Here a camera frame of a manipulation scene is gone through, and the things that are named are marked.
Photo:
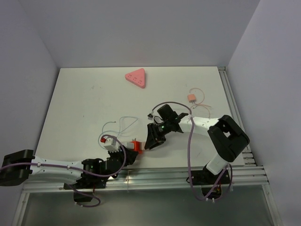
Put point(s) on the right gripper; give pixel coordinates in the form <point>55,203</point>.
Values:
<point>153,138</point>

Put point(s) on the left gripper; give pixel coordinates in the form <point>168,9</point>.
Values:
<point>130,157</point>

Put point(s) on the white charger plug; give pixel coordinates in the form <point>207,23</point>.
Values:
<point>129,145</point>

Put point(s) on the red cube socket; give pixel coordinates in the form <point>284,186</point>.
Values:
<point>137,146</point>

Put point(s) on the orange pink charger plug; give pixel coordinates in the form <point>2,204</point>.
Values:
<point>191,98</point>

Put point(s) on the brown pink charger plug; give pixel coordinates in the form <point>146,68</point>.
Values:
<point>143,145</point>

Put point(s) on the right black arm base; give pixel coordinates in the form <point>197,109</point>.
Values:
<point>205,178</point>

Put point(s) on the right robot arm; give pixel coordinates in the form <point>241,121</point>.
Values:
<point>226,135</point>

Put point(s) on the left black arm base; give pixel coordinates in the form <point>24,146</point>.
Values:
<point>84,192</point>

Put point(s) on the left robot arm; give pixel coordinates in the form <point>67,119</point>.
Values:
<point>23,165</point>

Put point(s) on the pink triangular power strip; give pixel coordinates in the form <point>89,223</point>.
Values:
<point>137,77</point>

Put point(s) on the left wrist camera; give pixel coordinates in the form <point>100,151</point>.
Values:
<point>111,145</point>

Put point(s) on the aluminium right rail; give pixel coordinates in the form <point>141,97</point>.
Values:
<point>247,153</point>

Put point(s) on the aluminium rail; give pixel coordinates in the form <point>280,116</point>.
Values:
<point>247,153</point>
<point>146,179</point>

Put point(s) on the aluminium front rail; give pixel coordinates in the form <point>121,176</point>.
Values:
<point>146,179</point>

